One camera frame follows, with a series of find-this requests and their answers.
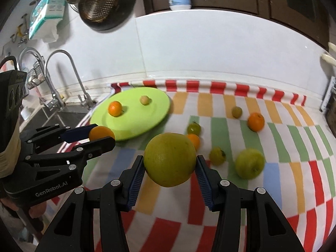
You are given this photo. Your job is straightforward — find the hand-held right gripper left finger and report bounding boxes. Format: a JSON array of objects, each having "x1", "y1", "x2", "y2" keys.
[{"x1": 35, "y1": 155, "x2": 145, "y2": 252}]

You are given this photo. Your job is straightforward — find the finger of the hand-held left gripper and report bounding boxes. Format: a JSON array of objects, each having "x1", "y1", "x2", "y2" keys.
[
  {"x1": 20, "y1": 124, "x2": 99, "y2": 147},
  {"x1": 25, "y1": 136, "x2": 116, "y2": 168}
]

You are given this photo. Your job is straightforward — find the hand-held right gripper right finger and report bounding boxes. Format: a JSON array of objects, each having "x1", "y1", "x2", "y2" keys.
[{"x1": 194, "y1": 155, "x2": 306, "y2": 252}]

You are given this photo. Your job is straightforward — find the small orange mandarin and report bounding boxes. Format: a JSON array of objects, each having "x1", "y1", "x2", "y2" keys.
[
  {"x1": 89, "y1": 126, "x2": 115, "y2": 143},
  {"x1": 187, "y1": 134, "x2": 201, "y2": 151},
  {"x1": 108, "y1": 101, "x2": 123, "y2": 117}
]

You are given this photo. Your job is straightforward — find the green tomato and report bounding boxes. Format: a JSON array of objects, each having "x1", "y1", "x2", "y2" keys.
[
  {"x1": 187, "y1": 122, "x2": 202, "y2": 135},
  {"x1": 209, "y1": 147, "x2": 227, "y2": 166}
]

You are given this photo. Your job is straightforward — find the lime green plate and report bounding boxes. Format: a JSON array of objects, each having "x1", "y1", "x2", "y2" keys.
[{"x1": 89, "y1": 87, "x2": 172, "y2": 142}]

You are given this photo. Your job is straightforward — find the green apple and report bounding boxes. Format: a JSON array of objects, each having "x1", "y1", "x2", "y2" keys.
[{"x1": 235, "y1": 148, "x2": 265, "y2": 179}]

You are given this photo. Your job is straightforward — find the orange with green stem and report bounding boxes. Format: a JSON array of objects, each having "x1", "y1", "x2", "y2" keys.
[{"x1": 247, "y1": 112, "x2": 265, "y2": 132}]

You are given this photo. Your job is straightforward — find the person's left hand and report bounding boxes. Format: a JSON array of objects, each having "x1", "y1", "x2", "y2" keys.
[{"x1": 28, "y1": 202, "x2": 48, "y2": 219}]

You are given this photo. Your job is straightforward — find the stainless steel sink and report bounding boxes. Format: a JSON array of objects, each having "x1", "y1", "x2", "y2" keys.
[{"x1": 21, "y1": 102, "x2": 90, "y2": 147}]

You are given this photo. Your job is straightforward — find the large chrome faucet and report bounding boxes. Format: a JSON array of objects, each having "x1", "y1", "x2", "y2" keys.
[{"x1": 19, "y1": 47, "x2": 66, "y2": 111}]

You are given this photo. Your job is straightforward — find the thin gooseneck faucet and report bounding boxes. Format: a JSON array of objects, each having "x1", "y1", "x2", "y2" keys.
[{"x1": 45, "y1": 50, "x2": 96, "y2": 108}]

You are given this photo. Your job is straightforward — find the colourful checked tablecloth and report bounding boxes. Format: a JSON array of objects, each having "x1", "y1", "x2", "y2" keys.
[{"x1": 47, "y1": 80, "x2": 336, "y2": 252}]

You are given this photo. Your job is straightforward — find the teal and white box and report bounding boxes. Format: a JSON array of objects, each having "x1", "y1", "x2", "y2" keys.
[{"x1": 28, "y1": 0, "x2": 70, "y2": 42}]

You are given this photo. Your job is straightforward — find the perforated metal strainer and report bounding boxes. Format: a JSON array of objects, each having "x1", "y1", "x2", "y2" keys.
[{"x1": 80, "y1": 0, "x2": 121, "y2": 21}]

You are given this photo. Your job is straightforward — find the black frying pan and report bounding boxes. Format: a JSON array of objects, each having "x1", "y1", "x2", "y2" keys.
[{"x1": 77, "y1": 0, "x2": 138, "y2": 31}]

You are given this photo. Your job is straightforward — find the stainless steel pot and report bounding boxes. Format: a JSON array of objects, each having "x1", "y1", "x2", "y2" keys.
[{"x1": 325, "y1": 84, "x2": 336, "y2": 128}]

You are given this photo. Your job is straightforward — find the wire sink basket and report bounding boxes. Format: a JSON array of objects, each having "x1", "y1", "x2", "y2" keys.
[{"x1": 26, "y1": 60, "x2": 46, "y2": 90}]

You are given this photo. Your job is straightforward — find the wall hooks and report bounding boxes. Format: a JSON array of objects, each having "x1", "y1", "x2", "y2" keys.
[{"x1": 10, "y1": 13, "x2": 29, "y2": 48}]

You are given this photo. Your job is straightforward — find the cream pot handle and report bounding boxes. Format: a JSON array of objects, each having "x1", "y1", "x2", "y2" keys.
[{"x1": 319, "y1": 52, "x2": 336, "y2": 66}]

